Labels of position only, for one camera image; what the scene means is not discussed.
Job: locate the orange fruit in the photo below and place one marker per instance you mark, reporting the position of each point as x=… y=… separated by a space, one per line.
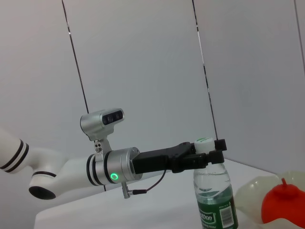
x=281 y=205

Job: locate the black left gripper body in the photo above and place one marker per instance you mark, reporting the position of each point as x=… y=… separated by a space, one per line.
x=155 y=161

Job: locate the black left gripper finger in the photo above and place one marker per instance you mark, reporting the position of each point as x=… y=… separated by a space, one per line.
x=220 y=144
x=190 y=162

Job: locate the clear plastic water bottle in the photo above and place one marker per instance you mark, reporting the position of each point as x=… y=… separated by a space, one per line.
x=212 y=190

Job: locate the green glass fruit plate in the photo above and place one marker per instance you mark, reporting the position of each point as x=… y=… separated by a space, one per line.
x=250 y=193

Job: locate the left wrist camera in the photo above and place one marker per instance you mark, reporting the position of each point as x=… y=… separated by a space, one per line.
x=95 y=124

